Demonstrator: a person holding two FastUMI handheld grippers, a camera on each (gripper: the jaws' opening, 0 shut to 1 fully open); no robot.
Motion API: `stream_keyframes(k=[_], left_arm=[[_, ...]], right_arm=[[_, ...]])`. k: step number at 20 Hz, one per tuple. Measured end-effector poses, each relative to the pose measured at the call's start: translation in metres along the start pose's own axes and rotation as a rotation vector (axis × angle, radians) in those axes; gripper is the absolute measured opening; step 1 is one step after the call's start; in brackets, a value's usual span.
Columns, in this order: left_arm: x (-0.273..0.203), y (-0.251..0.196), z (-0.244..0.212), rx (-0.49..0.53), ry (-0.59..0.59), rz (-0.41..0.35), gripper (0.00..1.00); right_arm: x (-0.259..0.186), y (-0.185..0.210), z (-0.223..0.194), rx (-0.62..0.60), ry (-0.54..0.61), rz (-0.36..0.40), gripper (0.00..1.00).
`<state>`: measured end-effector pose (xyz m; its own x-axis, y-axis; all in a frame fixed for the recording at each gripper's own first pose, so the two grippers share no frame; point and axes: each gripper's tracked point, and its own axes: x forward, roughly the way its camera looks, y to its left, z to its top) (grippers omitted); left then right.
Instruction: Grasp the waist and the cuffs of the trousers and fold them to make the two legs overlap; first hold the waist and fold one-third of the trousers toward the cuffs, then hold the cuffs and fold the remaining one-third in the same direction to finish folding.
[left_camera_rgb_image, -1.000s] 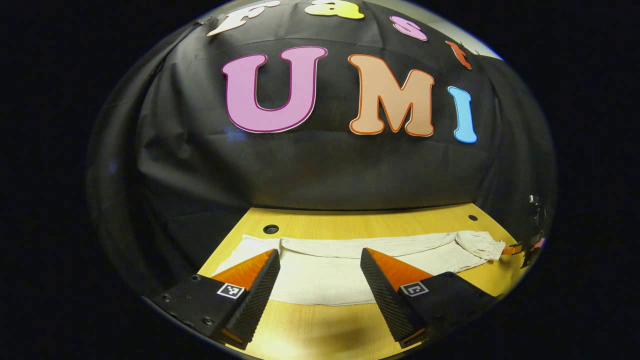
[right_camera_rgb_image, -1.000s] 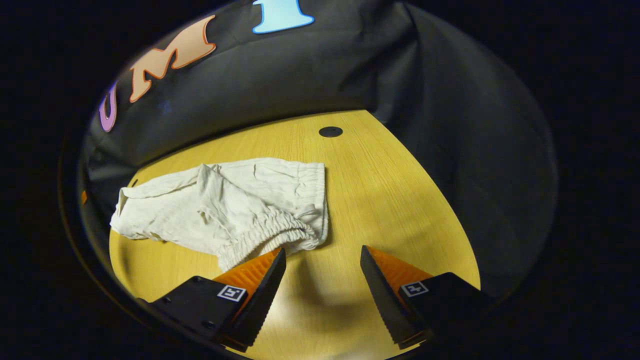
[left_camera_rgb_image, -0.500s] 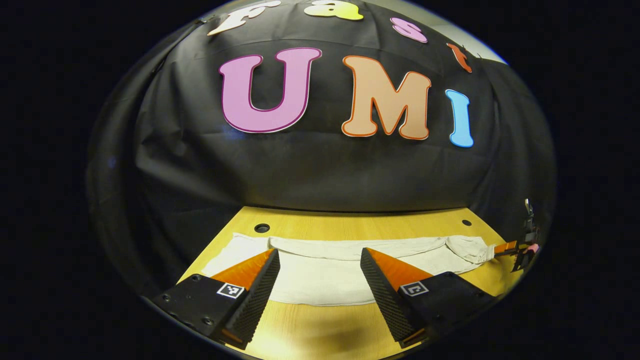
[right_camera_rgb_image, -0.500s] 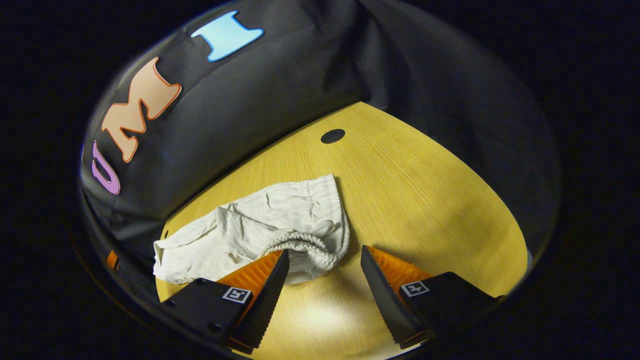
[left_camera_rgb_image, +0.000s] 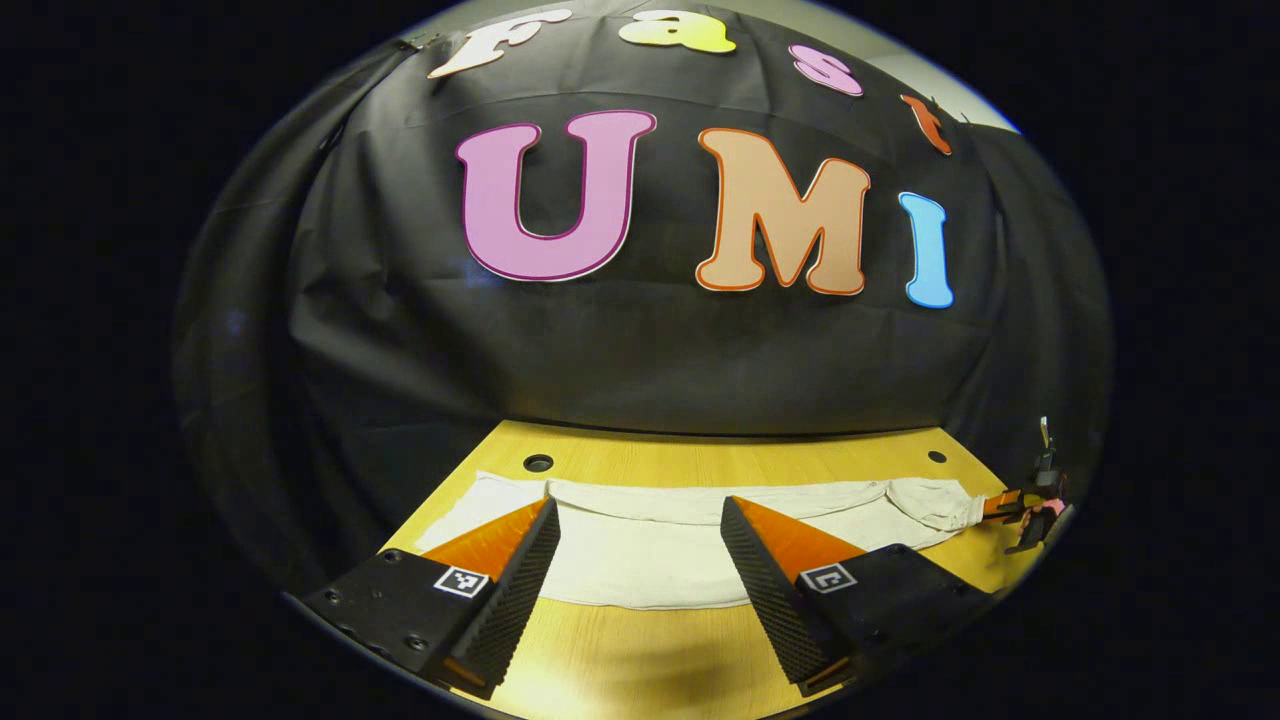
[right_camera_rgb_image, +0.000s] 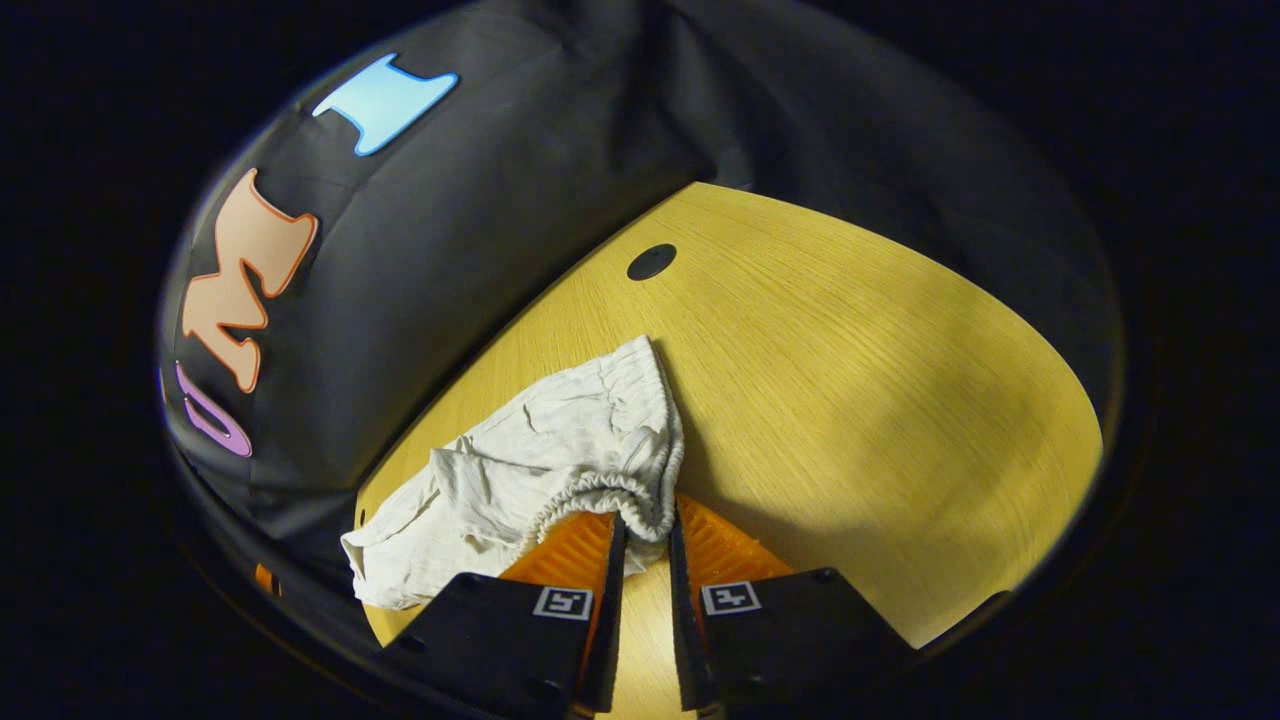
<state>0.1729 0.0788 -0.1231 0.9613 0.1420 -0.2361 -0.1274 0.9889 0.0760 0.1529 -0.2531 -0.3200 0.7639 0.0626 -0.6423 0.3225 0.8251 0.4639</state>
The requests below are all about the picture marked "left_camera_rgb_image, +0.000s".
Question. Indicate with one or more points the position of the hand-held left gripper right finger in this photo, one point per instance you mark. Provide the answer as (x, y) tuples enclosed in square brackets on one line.
[(765, 600)]

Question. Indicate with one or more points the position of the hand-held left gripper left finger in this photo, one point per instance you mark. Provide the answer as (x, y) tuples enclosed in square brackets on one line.
[(515, 600)]

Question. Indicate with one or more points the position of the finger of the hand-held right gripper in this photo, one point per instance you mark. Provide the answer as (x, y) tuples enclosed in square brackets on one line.
[(1003, 503)]

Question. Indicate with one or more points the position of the white jeans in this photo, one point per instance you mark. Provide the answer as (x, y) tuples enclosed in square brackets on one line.
[(650, 550)]

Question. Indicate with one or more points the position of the black backdrop cloth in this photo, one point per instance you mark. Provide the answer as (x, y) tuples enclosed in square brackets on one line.
[(600, 350)]

